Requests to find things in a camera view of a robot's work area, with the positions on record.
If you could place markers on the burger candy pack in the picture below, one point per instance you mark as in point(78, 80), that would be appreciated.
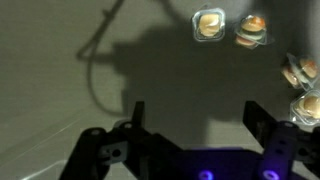
point(305, 109)
point(252, 32)
point(301, 71)

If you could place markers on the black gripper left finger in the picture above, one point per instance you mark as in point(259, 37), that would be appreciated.
point(142, 153)

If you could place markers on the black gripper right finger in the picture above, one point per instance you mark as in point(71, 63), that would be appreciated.
point(283, 144)

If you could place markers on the burger candy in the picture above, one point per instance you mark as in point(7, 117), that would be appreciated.
point(208, 25)

